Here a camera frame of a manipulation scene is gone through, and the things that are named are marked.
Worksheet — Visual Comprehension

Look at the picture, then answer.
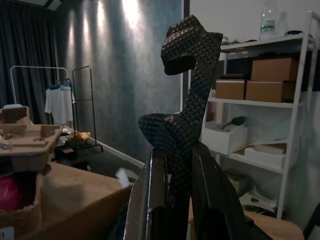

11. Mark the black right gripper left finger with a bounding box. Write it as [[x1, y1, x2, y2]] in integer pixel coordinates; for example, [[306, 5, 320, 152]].
[[124, 148, 168, 240]]

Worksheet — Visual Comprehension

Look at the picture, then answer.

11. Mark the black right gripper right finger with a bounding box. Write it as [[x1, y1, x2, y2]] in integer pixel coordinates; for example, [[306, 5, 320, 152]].
[[190, 144, 254, 240]]

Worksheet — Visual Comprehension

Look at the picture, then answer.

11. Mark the black textured foam piece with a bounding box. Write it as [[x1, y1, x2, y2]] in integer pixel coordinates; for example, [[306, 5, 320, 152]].
[[137, 14, 224, 240]]

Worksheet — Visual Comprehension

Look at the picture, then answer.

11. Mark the white paper scrap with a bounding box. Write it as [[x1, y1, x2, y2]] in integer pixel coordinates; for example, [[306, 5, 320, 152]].
[[115, 167, 130, 187]]

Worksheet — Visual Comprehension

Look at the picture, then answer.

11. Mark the green box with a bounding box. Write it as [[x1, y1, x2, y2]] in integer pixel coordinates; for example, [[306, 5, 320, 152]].
[[224, 169, 251, 199]]

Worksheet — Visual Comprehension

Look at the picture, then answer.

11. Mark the white plastic item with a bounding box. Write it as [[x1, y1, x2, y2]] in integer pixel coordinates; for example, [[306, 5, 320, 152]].
[[238, 186, 279, 214]]

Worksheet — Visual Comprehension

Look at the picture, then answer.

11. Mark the white open box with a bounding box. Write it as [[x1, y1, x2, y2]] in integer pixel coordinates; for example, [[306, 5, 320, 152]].
[[201, 121, 249, 156]]

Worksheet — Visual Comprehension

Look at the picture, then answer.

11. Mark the large cardboard box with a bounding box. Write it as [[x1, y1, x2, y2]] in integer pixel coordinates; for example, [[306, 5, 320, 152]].
[[0, 161, 136, 240]]

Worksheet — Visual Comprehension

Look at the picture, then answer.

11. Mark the flat white box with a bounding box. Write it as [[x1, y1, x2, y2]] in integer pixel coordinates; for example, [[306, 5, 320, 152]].
[[243, 143, 287, 169]]

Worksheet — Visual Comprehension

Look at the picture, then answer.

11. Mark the black brush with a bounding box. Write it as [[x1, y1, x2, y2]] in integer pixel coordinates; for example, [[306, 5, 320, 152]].
[[219, 115, 249, 131]]

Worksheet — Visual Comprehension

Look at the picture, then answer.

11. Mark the crumpled brown paper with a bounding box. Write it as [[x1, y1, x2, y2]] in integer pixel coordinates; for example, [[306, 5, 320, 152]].
[[66, 130, 92, 149]]

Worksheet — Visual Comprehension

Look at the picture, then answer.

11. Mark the black clothes rack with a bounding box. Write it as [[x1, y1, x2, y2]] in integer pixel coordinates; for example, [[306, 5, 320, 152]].
[[71, 65, 104, 152]]

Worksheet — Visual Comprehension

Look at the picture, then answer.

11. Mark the small brown cardboard box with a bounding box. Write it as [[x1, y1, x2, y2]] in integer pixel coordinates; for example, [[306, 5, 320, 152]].
[[215, 79, 248, 101]]

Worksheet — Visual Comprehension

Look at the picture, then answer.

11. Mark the white shirt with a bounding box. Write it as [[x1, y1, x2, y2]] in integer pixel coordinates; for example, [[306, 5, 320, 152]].
[[44, 87, 76, 125]]

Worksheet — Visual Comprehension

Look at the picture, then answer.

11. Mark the brown pulp packaging tray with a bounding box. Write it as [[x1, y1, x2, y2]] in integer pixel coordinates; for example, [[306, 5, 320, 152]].
[[0, 104, 65, 174]]

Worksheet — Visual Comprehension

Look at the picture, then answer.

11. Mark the white shelf unit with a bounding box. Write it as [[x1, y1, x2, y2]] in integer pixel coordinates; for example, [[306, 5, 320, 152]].
[[199, 10, 320, 233]]

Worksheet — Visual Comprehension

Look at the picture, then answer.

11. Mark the pink bag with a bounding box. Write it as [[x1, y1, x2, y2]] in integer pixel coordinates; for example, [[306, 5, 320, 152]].
[[0, 174, 36, 211]]

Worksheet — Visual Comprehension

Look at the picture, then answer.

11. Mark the blue clothes hanger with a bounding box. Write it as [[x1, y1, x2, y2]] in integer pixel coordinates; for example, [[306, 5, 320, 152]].
[[48, 78, 64, 91], [60, 78, 75, 91]]

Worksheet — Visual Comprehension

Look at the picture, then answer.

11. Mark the wide brown cardboard box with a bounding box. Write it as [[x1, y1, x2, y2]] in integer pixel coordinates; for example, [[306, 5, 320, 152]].
[[250, 57, 300, 82]]

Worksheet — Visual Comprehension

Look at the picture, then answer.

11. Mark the white clothes rack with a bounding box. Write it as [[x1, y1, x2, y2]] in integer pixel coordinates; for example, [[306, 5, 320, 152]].
[[9, 65, 74, 126]]

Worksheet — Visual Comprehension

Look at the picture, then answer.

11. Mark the clear plastic bottle green label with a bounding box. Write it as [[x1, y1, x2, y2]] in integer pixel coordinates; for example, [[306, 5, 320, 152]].
[[258, 0, 278, 41]]

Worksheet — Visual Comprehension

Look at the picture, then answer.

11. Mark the dark curtain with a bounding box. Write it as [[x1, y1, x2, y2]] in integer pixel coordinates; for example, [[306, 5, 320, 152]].
[[0, 0, 59, 126]]

